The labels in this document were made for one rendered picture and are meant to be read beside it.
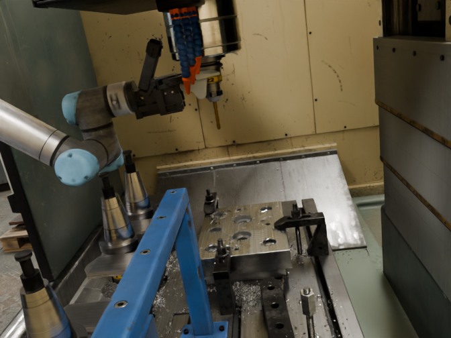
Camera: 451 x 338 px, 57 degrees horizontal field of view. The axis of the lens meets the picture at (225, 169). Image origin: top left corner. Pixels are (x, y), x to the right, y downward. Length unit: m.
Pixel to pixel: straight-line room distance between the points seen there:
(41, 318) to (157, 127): 1.68
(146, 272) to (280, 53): 1.56
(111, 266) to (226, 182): 1.44
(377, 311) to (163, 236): 0.93
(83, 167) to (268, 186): 1.21
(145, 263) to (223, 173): 1.51
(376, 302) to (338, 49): 1.10
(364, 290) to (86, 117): 1.02
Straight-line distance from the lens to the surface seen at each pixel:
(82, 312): 0.52
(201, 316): 0.89
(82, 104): 0.99
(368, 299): 1.46
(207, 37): 0.88
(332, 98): 2.02
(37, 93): 1.57
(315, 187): 1.92
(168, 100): 0.95
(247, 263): 1.01
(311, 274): 1.07
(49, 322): 0.44
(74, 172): 0.87
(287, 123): 2.01
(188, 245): 0.80
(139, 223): 0.70
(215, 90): 0.95
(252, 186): 1.94
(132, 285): 0.52
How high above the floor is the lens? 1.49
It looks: 18 degrees down
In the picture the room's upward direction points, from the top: 9 degrees counter-clockwise
